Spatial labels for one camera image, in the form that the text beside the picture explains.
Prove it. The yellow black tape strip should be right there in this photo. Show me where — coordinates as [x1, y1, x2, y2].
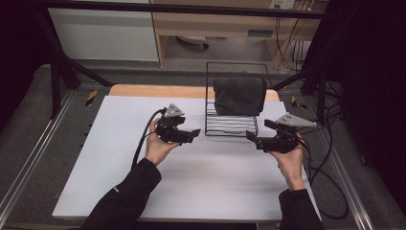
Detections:
[84, 89, 99, 107]
[290, 95, 308, 110]

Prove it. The white cabinet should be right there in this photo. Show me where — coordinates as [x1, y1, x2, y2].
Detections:
[47, 0, 160, 62]

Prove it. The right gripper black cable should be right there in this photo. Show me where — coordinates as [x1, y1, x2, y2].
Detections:
[297, 133, 350, 221]

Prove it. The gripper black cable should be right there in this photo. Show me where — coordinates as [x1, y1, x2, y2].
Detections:
[130, 107, 168, 171]
[297, 133, 350, 221]

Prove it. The aluminium rail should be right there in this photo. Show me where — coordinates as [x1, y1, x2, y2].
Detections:
[314, 127, 375, 230]
[0, 90, 77, 219]

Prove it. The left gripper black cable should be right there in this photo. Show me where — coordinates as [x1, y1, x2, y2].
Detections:
[130, 107, 168, 171]

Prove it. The person's left hand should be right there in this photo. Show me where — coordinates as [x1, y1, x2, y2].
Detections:
[145, 117, 181, 168]

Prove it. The light wooden desk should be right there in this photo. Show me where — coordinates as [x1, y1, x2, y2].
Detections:
[149, 0, 329, 67]

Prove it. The person's right hand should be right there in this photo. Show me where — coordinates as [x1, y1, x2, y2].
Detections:
[268, 133, 307, 193]

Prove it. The white chair base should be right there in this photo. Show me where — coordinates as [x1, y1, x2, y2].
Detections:
[175, 34, 211, 50]

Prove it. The dark cloth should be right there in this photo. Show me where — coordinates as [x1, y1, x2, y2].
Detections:
[212, 77, 268, 117]

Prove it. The black horizontal frame bar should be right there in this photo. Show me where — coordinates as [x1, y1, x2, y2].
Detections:
[33, 0, 346, 20]

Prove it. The white table cover sheet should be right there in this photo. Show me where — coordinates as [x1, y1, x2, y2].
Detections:
[51, 95, 323, 224]

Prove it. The black wire rack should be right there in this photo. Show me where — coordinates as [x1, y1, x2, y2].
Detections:
[204, 60, 273, 138]

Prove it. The white wall socket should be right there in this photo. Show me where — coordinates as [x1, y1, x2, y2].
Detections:
[269, 0, 296, 11]

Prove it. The black curtain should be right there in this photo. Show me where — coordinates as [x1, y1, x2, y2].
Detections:
[310, 0, 406, 219]
[0, 0, 54, 128]

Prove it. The bundle of hanging cables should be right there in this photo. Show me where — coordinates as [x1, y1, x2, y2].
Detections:
[274, 8, 317, 75]

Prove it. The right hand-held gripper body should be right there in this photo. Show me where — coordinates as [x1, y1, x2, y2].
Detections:
[270, 112, 318, 154]

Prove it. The wooden table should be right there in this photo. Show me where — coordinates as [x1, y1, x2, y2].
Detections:
[107, 83, 282, 103]

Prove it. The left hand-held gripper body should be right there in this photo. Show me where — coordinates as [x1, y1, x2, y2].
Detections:
[155, 103, 186, 144]

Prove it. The black frame strut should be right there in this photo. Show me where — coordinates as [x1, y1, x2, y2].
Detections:
[269, 60, 329, 124]
[32, 6, 115, 120]

